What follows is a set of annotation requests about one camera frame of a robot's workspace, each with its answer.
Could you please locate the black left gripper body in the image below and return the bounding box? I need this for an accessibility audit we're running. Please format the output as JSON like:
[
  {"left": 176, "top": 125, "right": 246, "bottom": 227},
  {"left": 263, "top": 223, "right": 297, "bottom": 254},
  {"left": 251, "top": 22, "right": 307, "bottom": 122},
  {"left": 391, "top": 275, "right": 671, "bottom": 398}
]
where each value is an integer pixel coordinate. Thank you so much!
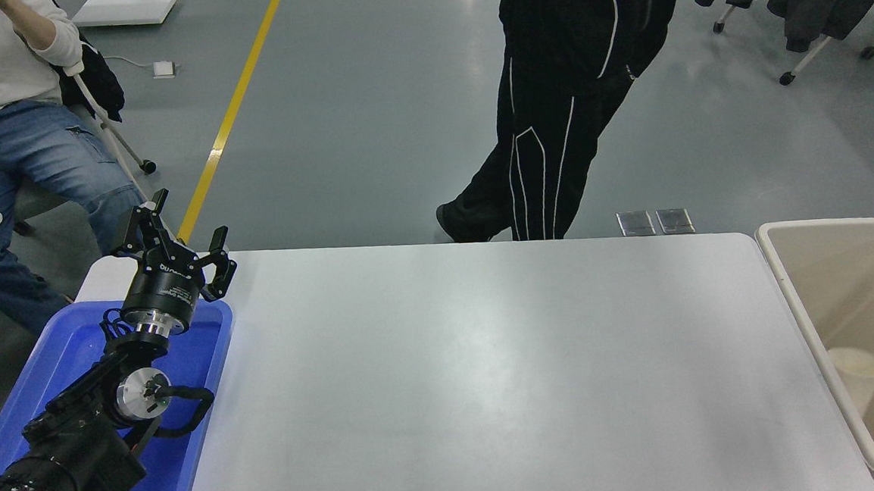
[{"left": 120, "top": 258, "right": 209, "bottom": 329}]

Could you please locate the white paper cup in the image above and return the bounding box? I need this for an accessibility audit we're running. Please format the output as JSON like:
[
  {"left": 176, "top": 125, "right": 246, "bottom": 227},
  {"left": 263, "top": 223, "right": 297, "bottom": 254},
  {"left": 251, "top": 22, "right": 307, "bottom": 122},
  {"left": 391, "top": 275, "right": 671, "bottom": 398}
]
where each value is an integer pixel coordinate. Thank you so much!
[{"left": 827, "top": 346, "right": 874, "bottom": 420}]

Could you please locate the large pale plastic bin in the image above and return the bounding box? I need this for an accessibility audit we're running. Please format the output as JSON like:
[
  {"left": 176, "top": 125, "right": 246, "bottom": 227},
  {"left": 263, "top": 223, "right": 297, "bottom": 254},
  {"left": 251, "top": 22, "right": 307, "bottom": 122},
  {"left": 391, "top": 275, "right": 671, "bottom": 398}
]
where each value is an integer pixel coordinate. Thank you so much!
[{"left": 754, "top": 216, "right": 874, "bottom": 490}]

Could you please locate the black garment on chair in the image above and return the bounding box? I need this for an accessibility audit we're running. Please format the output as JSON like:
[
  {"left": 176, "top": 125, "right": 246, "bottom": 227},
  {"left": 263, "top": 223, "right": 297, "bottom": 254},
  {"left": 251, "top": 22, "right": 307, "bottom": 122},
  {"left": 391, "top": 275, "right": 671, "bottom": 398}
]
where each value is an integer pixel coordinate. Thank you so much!
[{"left": 52, "top": 33, "right": 126, "bottom": 127}]

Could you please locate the seated person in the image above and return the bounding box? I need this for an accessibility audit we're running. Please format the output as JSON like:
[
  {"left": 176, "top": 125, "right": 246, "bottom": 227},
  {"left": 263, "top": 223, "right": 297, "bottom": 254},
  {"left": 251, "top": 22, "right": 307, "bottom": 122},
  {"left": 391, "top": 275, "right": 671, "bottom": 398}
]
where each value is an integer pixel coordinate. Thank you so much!
[{"left": 0, "top": 0, "right": 155, "bottom": 339}]

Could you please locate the blue plastic tray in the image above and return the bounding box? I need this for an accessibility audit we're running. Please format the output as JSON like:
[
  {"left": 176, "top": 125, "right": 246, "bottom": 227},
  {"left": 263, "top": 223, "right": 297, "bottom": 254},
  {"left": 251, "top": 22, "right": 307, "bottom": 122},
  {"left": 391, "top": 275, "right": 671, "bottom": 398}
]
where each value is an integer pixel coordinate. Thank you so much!
[{"left": 0, "top": 292, "right": 245, "bottom": 491}]

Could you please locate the flat white board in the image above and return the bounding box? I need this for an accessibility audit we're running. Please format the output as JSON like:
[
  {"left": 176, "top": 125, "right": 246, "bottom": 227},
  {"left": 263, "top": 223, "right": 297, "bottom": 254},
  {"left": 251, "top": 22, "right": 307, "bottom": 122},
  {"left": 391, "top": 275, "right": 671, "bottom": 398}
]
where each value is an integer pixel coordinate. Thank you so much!
[{"left": 71, "top": 0, "right": 181, "bottom": 30}]

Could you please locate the silver floor outlet plate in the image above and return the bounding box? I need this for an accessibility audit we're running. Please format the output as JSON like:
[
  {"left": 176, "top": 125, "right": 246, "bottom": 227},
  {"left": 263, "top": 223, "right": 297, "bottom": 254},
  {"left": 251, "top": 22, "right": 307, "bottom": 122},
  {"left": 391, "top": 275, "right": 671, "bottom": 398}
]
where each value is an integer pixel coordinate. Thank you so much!
[
  {"left": 655, "top": 208, "right": 696, "bottom": 235},
  {"left": 616, "top": 210, "right": 657, "bottom": 237}
]

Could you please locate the white chair with castors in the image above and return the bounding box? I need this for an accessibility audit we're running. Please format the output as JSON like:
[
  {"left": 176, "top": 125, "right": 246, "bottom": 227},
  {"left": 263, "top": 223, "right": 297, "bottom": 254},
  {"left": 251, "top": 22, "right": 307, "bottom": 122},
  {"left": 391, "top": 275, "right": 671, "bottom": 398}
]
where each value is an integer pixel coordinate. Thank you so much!
[{"left": 710, "top": 0, "right": 874, "bottom": 91}]

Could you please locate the standing person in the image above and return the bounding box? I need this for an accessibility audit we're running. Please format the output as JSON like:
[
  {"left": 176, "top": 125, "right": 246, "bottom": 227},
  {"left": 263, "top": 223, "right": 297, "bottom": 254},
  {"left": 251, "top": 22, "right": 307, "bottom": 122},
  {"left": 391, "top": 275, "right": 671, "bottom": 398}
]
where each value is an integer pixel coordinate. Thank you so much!
[{"left": 423, "top": 0, "right": 702, "bottom": 247}]

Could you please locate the white frame office chair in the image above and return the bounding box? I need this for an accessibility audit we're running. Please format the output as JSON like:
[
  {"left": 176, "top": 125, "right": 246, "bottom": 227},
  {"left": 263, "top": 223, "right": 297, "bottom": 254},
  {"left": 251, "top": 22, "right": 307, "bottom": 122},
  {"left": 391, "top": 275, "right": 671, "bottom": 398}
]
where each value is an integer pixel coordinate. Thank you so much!
[{"left": 1, "top": 55, "right": 161, "bottom": 236}]

